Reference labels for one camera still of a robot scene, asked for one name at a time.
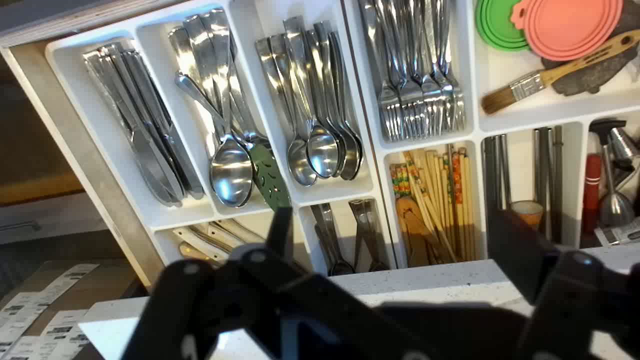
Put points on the red patterned chopstick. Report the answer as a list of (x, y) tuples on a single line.
[(458, 181)]

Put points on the steel funnel tool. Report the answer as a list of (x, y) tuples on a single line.
[(612, 200)]

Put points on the brown paper bag with receipts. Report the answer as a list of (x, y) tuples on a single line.
[(40, 307)]

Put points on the white kitchen countertop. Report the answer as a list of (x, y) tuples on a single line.
[(412, 276)]

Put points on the dark grey felt cloth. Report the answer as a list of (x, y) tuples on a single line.
[(600, 73)]

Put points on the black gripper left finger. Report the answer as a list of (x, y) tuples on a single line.
[(280, 233)]

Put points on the white cutlery tray organizer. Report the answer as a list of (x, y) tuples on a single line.
[(492, 73)]

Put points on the steel table knife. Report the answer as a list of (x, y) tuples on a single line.
[(170, 133), (148, 122), (126, 127)]

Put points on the plain bamboo chopstick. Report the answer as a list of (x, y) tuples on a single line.
[(470, 200), (432, 193)]

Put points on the peach silicone lid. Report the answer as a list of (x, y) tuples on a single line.
[(567, 26)]

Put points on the small steel teaspoon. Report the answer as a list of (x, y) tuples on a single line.
[(350, 156), (301, 160), (324, 153)]

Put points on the colourful patterned chopstick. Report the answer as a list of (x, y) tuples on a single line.
[(401, 181)]

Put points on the green silicone lid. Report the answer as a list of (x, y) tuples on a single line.
[(496, 23)]

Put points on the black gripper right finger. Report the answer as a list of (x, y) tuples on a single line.
[(527, 253)]

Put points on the small orange cup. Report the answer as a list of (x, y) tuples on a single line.
[(529, 213)]

